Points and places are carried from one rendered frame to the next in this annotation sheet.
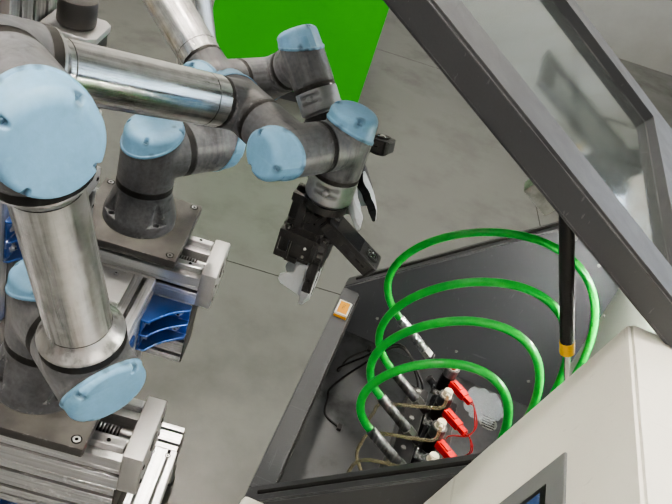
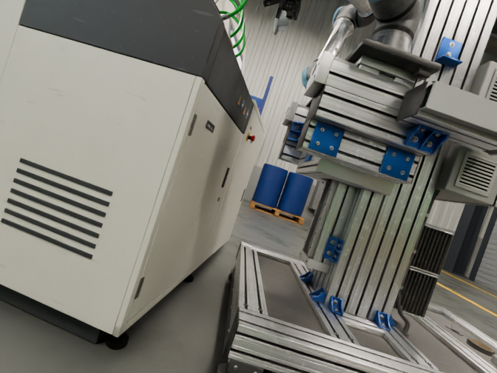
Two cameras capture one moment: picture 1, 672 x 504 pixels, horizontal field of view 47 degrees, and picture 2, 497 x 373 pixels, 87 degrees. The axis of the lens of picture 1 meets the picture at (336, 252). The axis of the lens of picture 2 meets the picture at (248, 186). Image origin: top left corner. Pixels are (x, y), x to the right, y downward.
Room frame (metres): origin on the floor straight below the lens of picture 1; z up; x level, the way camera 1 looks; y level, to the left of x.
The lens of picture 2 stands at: (2.17, 0.19, 0.58)
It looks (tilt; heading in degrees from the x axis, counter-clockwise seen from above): 2 degrees down; 183
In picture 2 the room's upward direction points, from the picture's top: 19 degrees clockwise
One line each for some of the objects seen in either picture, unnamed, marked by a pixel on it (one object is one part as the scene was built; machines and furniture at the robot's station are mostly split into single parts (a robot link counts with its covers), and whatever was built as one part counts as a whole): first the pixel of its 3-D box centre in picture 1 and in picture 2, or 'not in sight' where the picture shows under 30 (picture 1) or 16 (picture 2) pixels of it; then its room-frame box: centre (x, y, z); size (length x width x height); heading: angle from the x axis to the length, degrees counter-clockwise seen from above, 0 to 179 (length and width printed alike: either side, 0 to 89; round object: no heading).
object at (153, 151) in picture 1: (153, 150); (399, 14); (1.33, 0.41, 1.20); 0.13 x 0.12 x 0.14; 142
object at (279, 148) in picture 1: (284, 145); not in sight; (0.97, 0.12, 1.51); 0.11 x 0.11 x 0.08; 51
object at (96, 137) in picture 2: not in sight; (133, 188); (1.13, -0.31, 0.39); 0.70 x 0.58 x 0.79; 175
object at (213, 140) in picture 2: not in sight; (201, 199); (1.15, -0.03, 0.44); 0.65 x 0.02 x 0.68; 175
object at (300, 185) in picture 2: not in sight; (281, 192); (-3.88, 0.62, 0.51); 1.20 x 0.85 x 1.02; 93
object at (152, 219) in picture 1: (142, 198); (387, 52); (1.33, 0.42, 1.09); 0.15 x 0.15 x 0.10
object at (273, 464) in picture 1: (304, 400); (231, 94); (1.15, -0.04, 0.87); 0.62 x 0.04 x 0.16; 175
